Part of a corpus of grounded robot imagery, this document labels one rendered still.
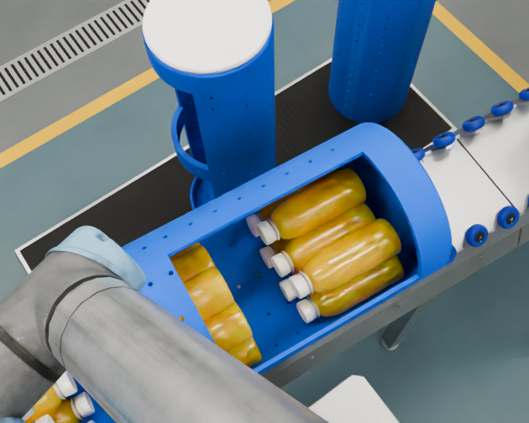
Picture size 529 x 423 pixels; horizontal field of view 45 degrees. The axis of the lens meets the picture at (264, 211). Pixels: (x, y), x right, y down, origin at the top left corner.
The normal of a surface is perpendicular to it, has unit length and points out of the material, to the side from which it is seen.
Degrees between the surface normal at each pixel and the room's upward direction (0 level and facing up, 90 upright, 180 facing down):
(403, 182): 13
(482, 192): 0
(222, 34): 0
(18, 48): 0
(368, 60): 90
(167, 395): 34
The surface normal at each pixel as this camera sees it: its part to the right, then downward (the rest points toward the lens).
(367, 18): -0.51, 0.78
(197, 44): -0.02, -0.43
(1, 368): 0.27, -0.17
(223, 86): 0.23, 0.88
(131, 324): -0.27, -0.82
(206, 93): -0.04, 0.90
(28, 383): 0.67, 0.31
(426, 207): 0.26, 0.07
